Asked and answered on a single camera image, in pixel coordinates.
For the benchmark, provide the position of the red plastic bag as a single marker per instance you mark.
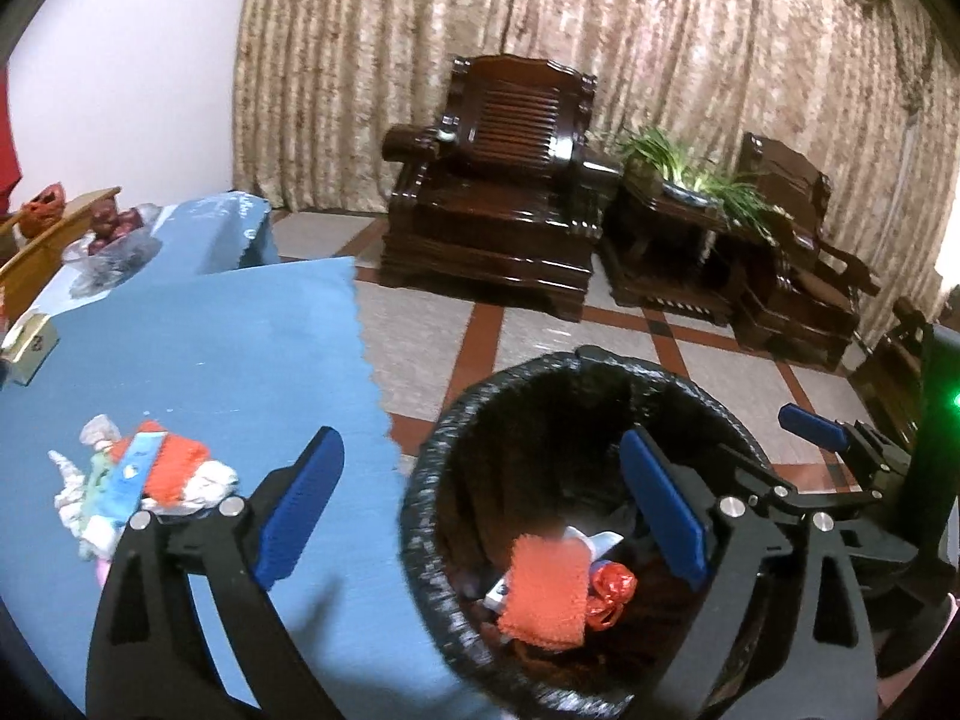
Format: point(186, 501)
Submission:
point(611, 592)

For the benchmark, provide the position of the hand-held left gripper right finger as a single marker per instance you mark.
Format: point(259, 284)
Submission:
point(664, 510)

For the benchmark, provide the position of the dark wooden side table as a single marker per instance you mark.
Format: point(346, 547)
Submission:
point(660, 255)

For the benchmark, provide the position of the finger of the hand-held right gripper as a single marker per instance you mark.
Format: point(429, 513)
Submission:
point(765, 484)
point(814, 427)

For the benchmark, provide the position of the wide dark wooden armchair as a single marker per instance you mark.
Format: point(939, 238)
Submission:
point(495, 210)

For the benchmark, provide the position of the pile of red apples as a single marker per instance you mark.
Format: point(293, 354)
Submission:
point(112, 225)

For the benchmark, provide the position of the small blue tablecloth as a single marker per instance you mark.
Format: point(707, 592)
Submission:
point(217, 232)

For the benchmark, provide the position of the long orange knitted cloth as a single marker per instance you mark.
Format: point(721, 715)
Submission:
point(544, 592)

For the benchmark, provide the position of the trash bin with black bag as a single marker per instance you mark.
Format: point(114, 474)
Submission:
point(525, 427)

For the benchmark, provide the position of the narrow dark wooden armchair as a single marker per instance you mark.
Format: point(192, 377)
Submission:
point(795, 292)

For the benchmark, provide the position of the red cloth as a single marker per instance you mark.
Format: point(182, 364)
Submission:
point(7, 142)

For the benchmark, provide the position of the light wooden cabinet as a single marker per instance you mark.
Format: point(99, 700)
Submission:
point(45, 255)

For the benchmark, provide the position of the orange plastic bag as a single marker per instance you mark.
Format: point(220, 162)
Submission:
point(41, 210)

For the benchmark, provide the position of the large blue tablecloth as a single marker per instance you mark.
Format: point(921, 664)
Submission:
point(225, 360)

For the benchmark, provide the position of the white tissue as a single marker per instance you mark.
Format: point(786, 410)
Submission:
point(214, 484)
point(75, 472)

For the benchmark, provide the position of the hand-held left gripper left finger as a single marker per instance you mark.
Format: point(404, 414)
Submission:
point(300, 510)

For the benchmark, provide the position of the glass fruit bowl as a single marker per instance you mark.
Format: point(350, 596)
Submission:
point(112, 262)

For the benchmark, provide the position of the tissue box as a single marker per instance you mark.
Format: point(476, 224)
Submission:
point(30, 349)

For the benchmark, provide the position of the green potted plant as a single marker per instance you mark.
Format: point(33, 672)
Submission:
point(705, 180)

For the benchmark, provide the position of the large white paper cup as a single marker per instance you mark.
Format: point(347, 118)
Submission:
point(600, 541)

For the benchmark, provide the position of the dark wooden chair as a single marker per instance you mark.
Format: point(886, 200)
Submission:
point(889, 375)

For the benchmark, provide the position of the light blue printed packet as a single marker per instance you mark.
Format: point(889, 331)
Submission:
point(120, 491)

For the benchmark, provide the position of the short orange knitted cloth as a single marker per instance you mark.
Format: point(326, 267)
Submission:
point(172, 465)

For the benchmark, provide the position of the beige patterned curtain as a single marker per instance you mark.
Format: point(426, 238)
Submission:
point(600, 15)

